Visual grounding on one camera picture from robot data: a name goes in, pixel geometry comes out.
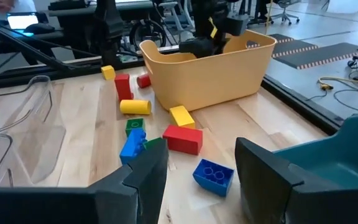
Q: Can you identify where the yellow extension cord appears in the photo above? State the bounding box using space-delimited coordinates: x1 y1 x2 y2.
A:
317 75 358 91

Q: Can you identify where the red rectangular block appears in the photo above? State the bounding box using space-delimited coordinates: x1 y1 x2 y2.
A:
114 73 134 102
162 124 204 156

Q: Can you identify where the yellow tape tag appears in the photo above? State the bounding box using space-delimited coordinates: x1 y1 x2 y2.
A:
208 16 219 39

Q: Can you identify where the laptop with lit screen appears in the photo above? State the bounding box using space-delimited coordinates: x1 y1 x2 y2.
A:
6 12 40 31

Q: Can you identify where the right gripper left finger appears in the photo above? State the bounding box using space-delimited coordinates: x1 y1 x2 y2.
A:
0 138 170 224

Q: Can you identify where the black hazard-edged floor mat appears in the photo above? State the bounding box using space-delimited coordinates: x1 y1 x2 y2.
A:
247 33 319 58
273 42 358 70

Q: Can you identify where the black floor cable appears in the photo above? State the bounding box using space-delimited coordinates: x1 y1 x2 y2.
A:
305 88 358 116

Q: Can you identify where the red cylinder block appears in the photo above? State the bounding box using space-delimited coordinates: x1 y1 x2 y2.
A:
135 73 152 89

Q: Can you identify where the grey office chair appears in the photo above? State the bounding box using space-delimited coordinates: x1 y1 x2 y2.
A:
271 0 301 26

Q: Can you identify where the green stud block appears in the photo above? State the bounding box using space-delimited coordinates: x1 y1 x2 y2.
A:
142 136 167 151
125 117 146 138

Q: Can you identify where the yellow cylinder block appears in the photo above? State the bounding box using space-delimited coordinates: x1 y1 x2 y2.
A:
119 98 152 116

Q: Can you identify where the clear plastic bin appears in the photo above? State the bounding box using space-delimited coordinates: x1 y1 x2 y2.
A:
0 75 55 138
0 123 67 188

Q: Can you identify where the teal plastic bin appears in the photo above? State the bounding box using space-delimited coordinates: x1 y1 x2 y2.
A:
273 113 358 191

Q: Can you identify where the white office chair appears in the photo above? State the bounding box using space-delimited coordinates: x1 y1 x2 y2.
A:
158 1 196 35

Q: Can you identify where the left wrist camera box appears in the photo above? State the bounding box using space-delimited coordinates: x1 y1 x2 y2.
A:
225 12 250 37

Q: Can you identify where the blue stud block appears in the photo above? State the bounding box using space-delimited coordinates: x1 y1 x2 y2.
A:
119 128 148 166

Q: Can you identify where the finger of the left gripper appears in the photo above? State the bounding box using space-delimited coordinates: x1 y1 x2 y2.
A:
213 36 230 56
178 36 214 59

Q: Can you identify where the yellow plastic bin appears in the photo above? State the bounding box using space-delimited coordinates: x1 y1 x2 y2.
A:
139 29 277 112

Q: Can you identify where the black cable loop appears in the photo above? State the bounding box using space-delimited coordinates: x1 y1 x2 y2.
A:
128 19 168 50

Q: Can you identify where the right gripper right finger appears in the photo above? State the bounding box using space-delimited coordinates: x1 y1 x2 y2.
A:
234 137 358 224

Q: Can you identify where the blue hollow block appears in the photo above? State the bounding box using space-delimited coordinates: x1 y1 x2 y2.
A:
192 158 235 198

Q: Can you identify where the yellow cube block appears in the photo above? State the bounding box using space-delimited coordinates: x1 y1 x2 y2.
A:
101 65 117 82

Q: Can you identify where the thin yellow cable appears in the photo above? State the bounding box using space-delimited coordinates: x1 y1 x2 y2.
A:
265 0 273 26

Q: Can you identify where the black computer mouse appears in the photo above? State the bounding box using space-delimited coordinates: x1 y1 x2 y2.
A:
23 22 56 36

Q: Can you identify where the yellow rectangular block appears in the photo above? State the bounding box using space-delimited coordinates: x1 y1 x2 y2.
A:
168 105 196 130

